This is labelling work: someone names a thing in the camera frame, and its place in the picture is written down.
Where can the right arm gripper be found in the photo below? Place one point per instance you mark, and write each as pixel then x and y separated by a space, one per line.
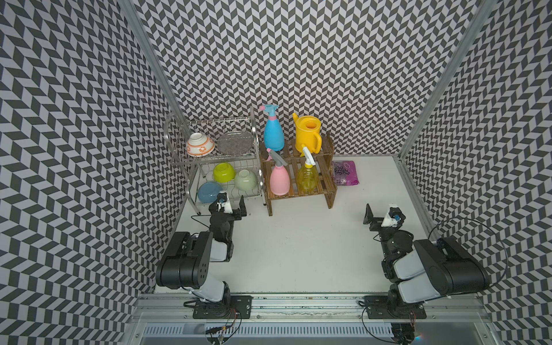
pixel 376 221

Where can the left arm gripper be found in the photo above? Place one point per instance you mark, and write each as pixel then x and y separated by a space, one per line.
pixel 236 212

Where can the yellow spray bottle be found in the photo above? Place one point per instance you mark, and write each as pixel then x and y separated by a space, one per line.
pixel 308 175

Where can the blue spray bottle pink cap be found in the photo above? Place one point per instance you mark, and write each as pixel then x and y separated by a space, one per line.
pixel 273 132

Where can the yellow watering can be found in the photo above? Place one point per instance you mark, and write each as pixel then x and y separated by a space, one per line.
pixel 308 135

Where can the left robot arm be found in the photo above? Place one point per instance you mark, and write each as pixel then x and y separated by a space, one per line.
pixel 186 260

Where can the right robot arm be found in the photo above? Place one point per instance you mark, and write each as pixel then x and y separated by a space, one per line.
pixel 353 248

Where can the wooden slatted shelf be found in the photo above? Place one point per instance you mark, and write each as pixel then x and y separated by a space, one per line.
pixel 325 184

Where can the pale green ceramic bowl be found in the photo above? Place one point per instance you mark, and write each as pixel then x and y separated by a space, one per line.
pixel 245 180

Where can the blue ceramic bowl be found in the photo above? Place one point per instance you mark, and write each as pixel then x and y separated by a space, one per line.
pixel 208 192

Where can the lime green bowl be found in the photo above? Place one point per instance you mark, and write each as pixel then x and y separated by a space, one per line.
pixel 224 172

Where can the purple packet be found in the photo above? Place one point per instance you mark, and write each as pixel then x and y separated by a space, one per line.
pixel 344 173

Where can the metal dish rack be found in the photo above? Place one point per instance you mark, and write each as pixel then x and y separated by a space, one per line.
pixel 197 171

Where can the grey patterned plate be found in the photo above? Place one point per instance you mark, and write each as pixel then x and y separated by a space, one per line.
pixel 235 143

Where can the white orange patterned bowl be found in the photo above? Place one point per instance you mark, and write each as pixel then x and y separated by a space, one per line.
pixel 199 145

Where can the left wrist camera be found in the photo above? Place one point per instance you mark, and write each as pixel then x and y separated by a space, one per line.
pixel 224 202

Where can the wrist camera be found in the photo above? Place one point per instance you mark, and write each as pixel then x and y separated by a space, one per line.
pixel 224 202
pixel 395 218

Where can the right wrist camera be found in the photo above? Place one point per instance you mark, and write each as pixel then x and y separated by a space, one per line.
pixel 395 218

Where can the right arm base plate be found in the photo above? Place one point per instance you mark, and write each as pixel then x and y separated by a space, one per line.
pixel 384 307

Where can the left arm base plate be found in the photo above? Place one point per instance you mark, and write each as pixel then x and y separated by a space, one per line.
pixel 237 308

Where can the aluminium rail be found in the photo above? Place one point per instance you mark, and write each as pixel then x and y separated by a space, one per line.
pixel 308 318

